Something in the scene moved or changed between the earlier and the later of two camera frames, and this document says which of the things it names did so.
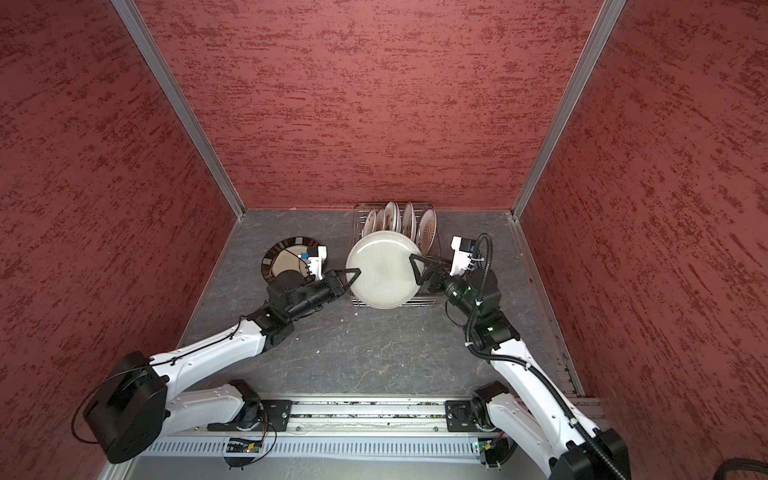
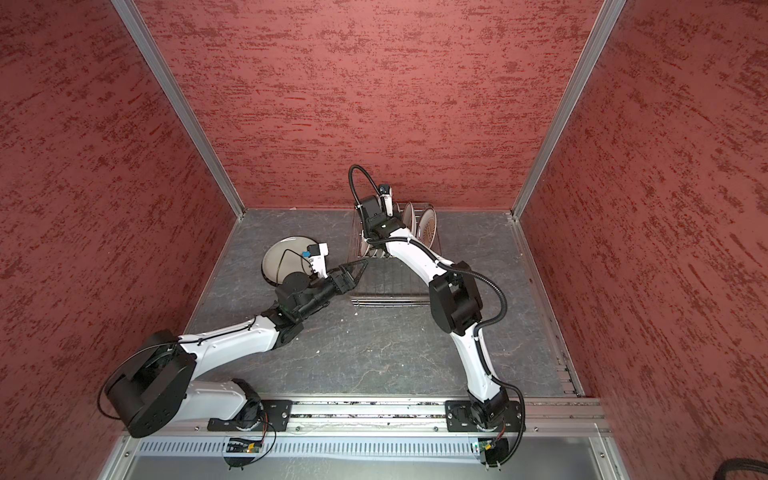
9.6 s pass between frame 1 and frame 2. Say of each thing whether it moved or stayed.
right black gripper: moved
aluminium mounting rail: stayed
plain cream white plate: moved
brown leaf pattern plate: stayed
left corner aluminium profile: stayed
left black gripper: stayed
